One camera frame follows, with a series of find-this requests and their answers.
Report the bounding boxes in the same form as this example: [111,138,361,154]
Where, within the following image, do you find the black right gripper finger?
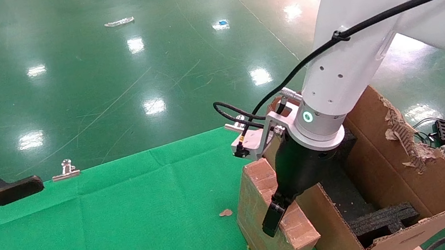
[257,192,298,239]

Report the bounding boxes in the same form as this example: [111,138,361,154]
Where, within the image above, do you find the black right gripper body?
[262,126,345,208]

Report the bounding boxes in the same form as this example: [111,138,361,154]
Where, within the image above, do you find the small long cardboard box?
[228,150,324,250]

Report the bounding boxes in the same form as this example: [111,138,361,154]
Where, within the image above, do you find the large open cardboard carton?
[264,67,445,250]

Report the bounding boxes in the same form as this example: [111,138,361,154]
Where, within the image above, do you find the silver binder clip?
[223,113,250,137]
[49,157,81,182]

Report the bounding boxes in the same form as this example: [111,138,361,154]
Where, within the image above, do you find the black foam insert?
[347,200,424,250]
[332,125,363,164]

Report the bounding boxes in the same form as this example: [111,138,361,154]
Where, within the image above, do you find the green table cloth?
[0,112,325,250]

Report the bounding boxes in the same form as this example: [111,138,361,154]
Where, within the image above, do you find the white plastic floor litter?
[104,16,136,29]

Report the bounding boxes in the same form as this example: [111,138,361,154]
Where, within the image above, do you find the grey metal camera bracket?
[262,98,305,149]

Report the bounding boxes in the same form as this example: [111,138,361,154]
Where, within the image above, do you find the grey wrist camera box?
[229,126,276,164]

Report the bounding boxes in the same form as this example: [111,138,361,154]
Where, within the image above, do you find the black sheathed arm cable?
[199,0,445,162]

